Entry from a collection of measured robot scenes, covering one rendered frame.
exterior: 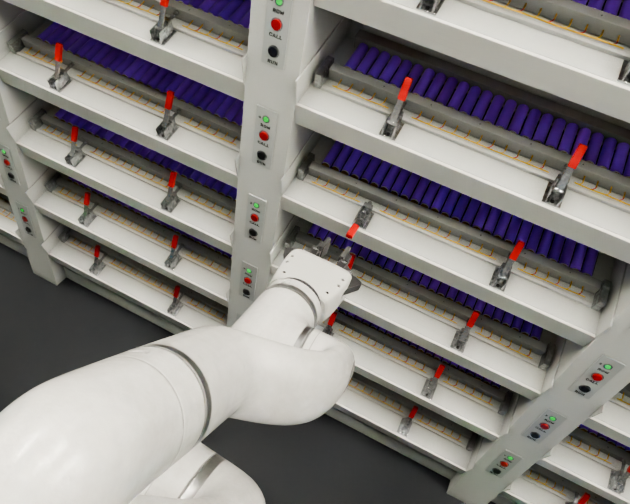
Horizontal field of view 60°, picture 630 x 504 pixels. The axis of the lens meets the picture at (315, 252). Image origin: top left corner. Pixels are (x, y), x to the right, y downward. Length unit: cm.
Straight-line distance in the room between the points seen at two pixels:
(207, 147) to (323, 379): 66
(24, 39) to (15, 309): 82
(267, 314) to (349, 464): 98
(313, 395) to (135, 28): 74
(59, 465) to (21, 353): 145
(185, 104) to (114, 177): 29
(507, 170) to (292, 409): 52
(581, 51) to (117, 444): 69
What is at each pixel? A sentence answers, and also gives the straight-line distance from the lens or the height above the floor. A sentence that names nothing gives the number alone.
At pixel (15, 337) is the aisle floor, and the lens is 180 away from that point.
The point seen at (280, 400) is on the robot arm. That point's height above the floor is 95.
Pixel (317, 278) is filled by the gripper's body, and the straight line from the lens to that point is 77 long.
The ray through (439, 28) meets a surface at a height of 114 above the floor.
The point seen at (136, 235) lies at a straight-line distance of 149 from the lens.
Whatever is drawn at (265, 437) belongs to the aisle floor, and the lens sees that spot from 158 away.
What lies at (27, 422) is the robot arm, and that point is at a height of 115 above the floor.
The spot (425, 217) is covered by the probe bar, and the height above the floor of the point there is 79.
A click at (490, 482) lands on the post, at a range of 152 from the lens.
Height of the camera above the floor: 144
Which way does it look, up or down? 47 degrees down
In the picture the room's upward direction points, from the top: 14 degrees clockwise
